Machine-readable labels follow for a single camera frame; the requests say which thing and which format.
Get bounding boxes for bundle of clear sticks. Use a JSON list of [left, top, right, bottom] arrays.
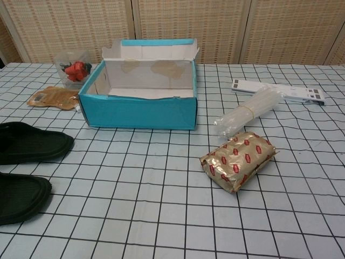
[[214, 84, 282, 141]]

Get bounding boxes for black slipper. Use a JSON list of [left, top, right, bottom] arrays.
[[0, 172, 52, 226], [0, 121, 75, 165]]

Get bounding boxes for gold foil pack red print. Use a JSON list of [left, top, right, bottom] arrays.
[[199, 131, 280, 194]]

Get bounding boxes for blue cardboard shoe box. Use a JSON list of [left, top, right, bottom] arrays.
[[78, 38, 199, 130]]

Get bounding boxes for clear bag red items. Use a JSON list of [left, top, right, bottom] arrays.
[[53, 51, 92, 90]]

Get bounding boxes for bamboo folding screen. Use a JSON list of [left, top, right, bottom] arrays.
[[0, 0, 345, 66]]

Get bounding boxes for white flat strip package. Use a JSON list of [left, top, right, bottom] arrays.
[[231, 79, 327, 106]]

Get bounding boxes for brown foil pouch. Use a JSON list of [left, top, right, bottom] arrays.
[[26, 86, 81, 111]]

